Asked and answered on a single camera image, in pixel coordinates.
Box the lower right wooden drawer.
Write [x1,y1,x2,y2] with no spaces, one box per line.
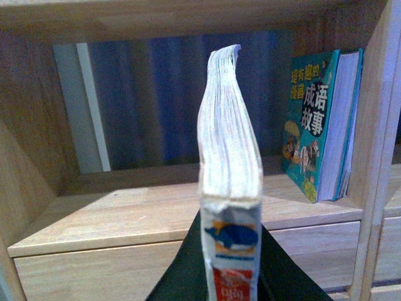
[370,284,401,301]

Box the white paperback book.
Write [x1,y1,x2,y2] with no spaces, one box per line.
[197,45,263,300]

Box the upper right wooden drawer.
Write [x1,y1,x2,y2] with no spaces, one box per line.
[374,217,400,282]

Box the dark blue curtain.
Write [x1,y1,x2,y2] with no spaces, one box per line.
[53,29,294,174]

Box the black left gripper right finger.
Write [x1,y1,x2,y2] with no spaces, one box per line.
[257,227,332,301]

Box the teal comic idiom book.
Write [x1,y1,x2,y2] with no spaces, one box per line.
[282,48,364,203]

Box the upper left wooden drawer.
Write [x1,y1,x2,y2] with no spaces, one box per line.
[13,220,361,301]

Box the wooden drawer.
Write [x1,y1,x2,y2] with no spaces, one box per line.
[370,284,401,301]
[374,217,400,282]
[13,220,361,301]

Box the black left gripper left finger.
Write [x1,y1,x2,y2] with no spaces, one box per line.
[146,213,208,301]

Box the light wooden bookshelf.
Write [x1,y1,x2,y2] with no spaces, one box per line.
[1,1,400,300]

